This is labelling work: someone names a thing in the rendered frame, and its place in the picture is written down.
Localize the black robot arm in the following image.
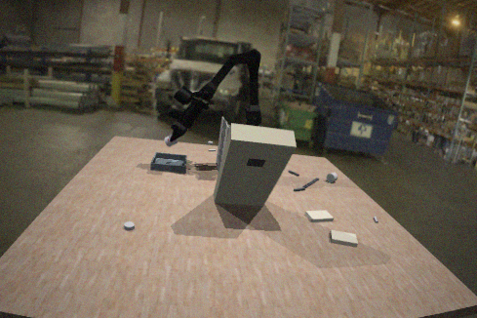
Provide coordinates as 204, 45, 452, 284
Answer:
168, 50, 262, 126

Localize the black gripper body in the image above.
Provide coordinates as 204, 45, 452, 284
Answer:
171, 109, 198, 136

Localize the beige service panel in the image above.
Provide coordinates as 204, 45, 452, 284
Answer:
214, 123, 297, 206

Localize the cream flat rectangular block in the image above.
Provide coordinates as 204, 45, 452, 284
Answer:
330, 229, 358, 248
305, 210, 334, 222

